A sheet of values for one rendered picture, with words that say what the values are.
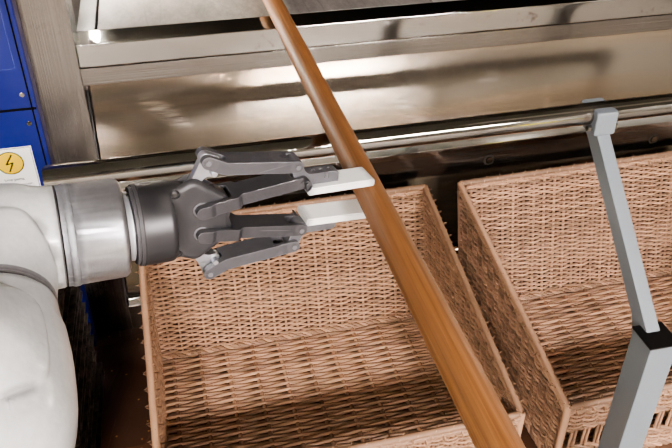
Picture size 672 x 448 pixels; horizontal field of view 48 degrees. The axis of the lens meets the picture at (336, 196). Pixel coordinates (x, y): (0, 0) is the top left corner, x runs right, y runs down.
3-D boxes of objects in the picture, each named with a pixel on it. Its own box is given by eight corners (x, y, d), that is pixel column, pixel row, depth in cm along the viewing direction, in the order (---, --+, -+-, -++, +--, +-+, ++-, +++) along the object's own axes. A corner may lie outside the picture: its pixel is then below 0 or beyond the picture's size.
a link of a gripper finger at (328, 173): (284, 181, 72) (285, 153, 71) (332, 174, 74) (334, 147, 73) (289, 188, 71) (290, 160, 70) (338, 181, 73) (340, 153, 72)
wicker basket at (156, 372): (151, 332, 149) (130, 219, 133) (420, 288, 160) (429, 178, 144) (164, 560, 109) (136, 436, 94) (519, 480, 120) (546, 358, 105)
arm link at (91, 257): (62, 252, 71) (126, 242, 73) (72, 308, 64) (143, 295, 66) (50, 166, 66) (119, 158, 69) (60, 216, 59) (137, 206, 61)
